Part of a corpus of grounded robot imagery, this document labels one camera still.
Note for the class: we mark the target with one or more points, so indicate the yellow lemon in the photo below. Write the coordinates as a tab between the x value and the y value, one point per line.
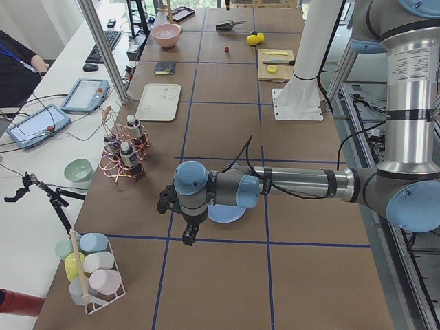
261	37
253	40

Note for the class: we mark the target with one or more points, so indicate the blue tablet pendant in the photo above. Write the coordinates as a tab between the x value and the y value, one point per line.
85	96
39	126

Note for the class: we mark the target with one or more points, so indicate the white cup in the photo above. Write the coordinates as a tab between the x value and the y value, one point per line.
98	260

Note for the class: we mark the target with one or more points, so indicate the white wire cup basket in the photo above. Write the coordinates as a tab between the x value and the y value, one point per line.
80	291

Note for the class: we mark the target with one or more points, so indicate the aluminium frame post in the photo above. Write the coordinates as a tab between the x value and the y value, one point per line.
93	21

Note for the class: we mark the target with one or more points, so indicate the pink cup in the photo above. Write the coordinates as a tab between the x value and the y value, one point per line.
105	281

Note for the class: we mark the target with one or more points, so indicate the lemon half slice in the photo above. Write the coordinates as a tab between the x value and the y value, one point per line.
272	69

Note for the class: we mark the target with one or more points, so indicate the yellow plastic knife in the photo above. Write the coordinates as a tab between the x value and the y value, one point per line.
276	53

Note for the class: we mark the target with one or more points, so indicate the yellow cup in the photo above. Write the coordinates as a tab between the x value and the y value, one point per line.
71	267

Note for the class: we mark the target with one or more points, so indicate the black tray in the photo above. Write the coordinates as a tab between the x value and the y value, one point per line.
181	14

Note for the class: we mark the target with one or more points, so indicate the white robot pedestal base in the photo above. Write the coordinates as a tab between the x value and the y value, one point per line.
300	98

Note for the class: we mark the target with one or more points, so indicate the wooden cutting board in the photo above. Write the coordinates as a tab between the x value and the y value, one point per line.
284	73

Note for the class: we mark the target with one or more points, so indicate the grey cloth with sponge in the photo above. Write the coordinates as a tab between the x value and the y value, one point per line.
164	68

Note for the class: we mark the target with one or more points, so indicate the pink bowl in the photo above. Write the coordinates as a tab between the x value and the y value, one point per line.
166	35

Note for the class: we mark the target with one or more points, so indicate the black mouse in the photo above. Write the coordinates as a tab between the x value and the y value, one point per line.
90	67

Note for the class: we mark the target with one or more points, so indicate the red bottle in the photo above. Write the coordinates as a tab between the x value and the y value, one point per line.
17	303

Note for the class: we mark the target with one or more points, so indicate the person in black shirt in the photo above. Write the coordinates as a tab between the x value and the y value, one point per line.
21	71

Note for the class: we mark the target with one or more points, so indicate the copper wire bottle rack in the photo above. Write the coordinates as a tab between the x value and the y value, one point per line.
112	165

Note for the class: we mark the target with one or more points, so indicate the green bowl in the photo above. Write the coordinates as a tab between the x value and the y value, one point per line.
79	170

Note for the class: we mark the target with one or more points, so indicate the dark bottle white cap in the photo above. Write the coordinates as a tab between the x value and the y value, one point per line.
133	127

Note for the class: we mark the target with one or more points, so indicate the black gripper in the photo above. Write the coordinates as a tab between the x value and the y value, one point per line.
193	221

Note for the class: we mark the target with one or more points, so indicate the blue cup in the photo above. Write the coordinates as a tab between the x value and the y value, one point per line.
93	242

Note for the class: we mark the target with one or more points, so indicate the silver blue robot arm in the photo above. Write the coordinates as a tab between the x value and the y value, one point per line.
403	187

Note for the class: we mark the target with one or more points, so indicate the metal scoop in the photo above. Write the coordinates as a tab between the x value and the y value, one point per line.
227	25

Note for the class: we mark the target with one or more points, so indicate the cream bear tray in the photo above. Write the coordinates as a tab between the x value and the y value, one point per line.
158	102

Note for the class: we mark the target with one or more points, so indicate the blue round plate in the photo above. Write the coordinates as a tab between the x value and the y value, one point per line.
225	214

